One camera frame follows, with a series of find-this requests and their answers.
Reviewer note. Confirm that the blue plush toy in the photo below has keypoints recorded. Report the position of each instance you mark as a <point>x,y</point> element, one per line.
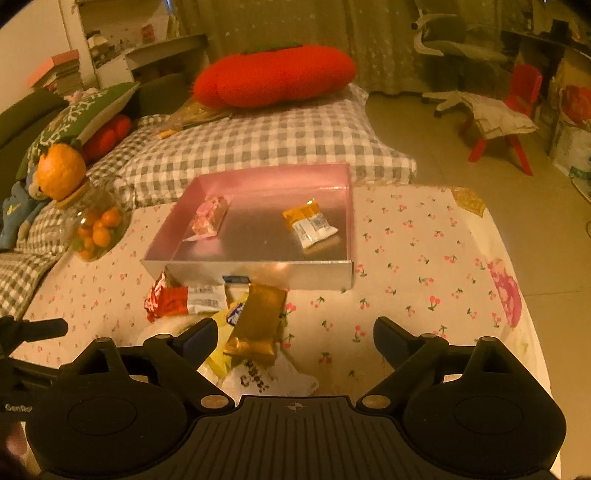
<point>16,212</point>

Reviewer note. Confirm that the yellow and white snack packet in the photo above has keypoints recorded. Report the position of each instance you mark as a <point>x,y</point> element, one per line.
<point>310,224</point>

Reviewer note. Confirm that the pile of small tangerines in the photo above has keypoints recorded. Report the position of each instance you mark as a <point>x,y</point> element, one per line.
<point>99,233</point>

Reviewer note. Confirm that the silver cardboard box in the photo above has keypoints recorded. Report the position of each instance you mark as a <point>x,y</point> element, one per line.
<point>258,230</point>

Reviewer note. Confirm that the red tomato cushion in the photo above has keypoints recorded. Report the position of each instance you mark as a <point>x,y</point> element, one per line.
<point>277,74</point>

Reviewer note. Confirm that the glass jar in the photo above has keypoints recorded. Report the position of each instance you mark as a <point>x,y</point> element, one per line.
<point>99,203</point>

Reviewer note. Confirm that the yellow paper wrapped bundle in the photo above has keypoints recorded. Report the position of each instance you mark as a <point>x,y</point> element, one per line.
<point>194,115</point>

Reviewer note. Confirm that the patterned curtain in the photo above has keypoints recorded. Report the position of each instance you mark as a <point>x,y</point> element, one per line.
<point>314,27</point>

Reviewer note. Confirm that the white sack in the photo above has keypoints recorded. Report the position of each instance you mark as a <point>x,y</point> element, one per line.
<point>572,147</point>

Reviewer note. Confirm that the white bookshelf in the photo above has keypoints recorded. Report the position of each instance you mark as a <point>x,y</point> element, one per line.
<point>138,41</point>

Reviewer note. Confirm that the red plastic chair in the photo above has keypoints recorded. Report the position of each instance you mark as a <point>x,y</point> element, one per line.
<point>524,83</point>

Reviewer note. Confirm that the green embroidered pillow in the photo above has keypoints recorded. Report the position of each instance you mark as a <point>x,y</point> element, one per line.
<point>78,115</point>

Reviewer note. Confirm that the grey checked pillow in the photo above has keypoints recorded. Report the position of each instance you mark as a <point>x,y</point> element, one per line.
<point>277,138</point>

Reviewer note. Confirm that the red bag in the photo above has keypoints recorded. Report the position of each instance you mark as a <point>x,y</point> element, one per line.
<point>575,99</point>

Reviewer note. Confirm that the large orange citrus fruit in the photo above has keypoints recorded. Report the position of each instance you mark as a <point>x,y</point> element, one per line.
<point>60,170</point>

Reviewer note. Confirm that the cherry print bed sheet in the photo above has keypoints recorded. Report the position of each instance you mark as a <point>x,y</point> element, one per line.
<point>415,277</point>

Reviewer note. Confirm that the grey office chair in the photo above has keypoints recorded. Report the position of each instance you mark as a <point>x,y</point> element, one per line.
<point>455,41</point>

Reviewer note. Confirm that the white printed snack bag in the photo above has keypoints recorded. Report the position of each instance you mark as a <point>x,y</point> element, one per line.
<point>265,376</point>

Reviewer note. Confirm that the red triangular snack packet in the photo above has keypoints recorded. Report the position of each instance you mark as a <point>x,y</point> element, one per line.
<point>154,302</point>

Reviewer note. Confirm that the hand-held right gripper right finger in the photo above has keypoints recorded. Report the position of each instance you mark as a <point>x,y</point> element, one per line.
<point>390,341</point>

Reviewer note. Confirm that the yellow snack packet blue logo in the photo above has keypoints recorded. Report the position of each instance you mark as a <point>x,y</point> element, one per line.
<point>219,357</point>

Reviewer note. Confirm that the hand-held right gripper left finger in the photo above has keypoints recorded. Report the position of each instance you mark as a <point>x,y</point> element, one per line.
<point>198,339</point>

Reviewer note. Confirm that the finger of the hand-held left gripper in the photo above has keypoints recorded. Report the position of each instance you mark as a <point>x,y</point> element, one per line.
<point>39,328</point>
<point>27,370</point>

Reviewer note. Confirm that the stack of books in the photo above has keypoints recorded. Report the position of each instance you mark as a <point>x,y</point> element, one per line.
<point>57,69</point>

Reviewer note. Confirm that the cluttered desk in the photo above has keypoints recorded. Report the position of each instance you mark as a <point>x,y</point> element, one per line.
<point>545,41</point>

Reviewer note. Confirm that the gold snack packet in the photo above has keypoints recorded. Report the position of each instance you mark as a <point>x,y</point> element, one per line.
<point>261,323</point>

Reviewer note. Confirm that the grey checked blanket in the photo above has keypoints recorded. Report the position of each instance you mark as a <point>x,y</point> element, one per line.
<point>23,272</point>

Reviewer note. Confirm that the crumpled cloth on chair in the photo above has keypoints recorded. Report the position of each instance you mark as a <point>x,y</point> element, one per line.
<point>501,115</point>

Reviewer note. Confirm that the red and white snack packet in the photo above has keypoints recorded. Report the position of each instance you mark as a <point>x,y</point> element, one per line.
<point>198,299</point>

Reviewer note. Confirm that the small red cushion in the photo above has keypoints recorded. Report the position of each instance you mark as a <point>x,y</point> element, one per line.
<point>108,136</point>

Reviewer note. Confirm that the pink snack packet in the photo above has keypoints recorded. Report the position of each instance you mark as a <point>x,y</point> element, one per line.
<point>210,216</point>

